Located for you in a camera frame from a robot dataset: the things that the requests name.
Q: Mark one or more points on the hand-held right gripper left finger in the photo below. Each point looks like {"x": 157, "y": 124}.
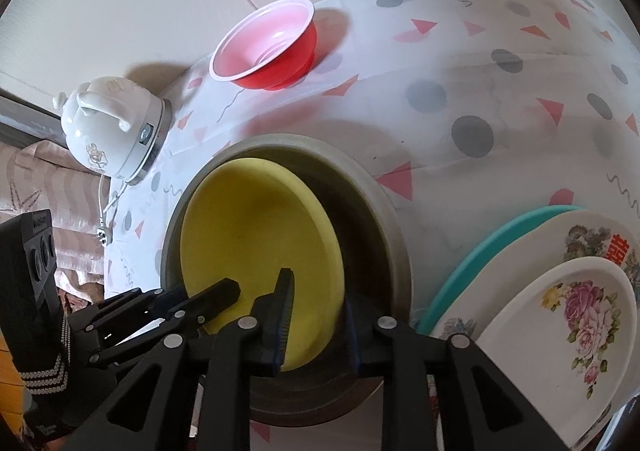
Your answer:
{"x": 285, "y": 311}

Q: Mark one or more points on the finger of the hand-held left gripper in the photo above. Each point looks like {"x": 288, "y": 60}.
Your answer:
{"x": 210, "y": 301}
{"x": 120, "y": 313}

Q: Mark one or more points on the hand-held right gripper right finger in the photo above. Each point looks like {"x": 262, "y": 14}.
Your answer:
{"x": 352, "y": 331}

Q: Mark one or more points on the yellow plastic bowl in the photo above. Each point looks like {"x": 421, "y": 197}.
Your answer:
{"x": 250, "y": 231}

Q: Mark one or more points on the stainless steel bowl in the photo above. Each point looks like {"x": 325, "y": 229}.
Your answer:
{"x": 370, "y": 241}

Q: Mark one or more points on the small floral white plate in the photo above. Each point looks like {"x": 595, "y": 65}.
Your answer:
{"x": 525, "y": 331}

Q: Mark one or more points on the large printed white plate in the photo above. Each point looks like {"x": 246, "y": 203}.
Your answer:
{"x": 550, "y": 241}

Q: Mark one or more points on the pink striped cloth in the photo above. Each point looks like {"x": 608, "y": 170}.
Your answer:
{"x": 30, "y": 181}

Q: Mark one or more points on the teal plate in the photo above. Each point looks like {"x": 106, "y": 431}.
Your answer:
{"x": 465, "y": 266}

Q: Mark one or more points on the white ceramic electric kettle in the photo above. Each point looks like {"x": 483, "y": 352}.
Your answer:
{"x": 105, "y": 131}

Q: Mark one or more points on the red plastic bowl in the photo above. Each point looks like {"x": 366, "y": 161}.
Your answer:
{"x": 265, "y": 41}

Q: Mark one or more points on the dotted white tablecloth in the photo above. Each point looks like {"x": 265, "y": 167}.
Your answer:
{"x": 450, "y": 81}

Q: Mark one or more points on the grey window frame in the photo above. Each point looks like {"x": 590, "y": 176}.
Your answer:
{"x": 25, "y": 113}

